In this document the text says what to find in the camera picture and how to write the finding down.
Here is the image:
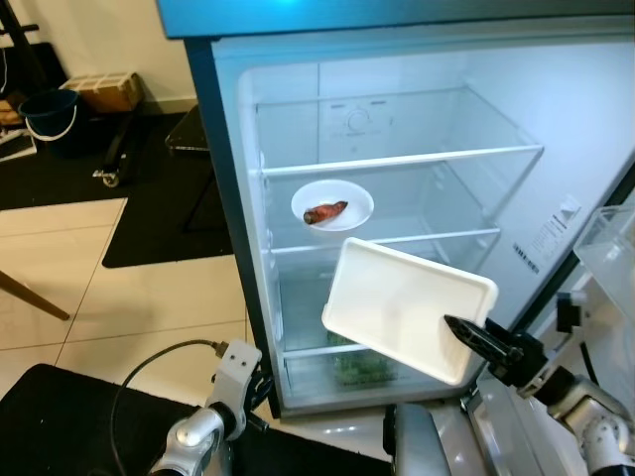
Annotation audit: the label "large black rug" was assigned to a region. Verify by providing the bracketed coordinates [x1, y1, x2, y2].
[0, 109, 199, 211]

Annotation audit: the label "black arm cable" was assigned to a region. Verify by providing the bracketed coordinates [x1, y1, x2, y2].
[107, 339, 221, 467]
[578, 332, 602, 388]

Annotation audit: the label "black stool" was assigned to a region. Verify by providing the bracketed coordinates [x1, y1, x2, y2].
[164, 104, 216, 234]

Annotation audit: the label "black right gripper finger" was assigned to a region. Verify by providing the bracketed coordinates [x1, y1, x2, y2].
[444, 315, 513, 366]

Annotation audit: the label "clear fridge crisper drawer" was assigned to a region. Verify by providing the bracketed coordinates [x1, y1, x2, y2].
[281, 342, 469, 410]

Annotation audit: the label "stainless steel fridge cabinet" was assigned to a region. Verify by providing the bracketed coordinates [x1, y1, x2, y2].
[184, 15, 635, 417]

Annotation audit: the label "blue bucket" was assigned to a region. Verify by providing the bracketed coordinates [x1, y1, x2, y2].
[20, 89, 82, 145]

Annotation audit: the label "white round plate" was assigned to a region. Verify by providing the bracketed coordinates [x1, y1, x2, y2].
[291, 180, 375, 233]

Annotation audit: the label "reddish brown sweet potato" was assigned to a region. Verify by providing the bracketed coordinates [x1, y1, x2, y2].
[303, 200, 350, 225]

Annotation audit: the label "brown cardboard box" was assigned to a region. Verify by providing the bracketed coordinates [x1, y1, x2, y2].
[62, 71, 145, 115]

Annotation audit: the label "black floor mat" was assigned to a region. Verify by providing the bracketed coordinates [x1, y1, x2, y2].
[102, 149, 234, 271]
[0, 362, 393, 476]

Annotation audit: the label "glass fridge shelf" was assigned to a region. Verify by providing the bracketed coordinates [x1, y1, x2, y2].
[253, 87, 545, 178]
[270, 164, 502, 255]

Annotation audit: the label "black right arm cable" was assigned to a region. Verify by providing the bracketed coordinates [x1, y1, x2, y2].
[578, 332, 602, 388]

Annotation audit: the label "silver robot right leg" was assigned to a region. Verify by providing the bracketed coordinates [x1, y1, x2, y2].
[468, 390, 545, 476]

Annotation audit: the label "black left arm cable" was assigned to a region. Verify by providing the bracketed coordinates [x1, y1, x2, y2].
[107, 339, 221, 467]

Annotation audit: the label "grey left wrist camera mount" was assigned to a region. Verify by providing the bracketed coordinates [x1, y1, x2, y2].
[206, 339, 264, 413]

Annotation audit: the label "green leafy vegetables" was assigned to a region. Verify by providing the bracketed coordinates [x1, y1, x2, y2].
[332, 347, 398, 388]

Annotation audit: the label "white rectangular tray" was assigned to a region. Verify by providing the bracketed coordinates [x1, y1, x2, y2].
[321, 237, 499, 387]

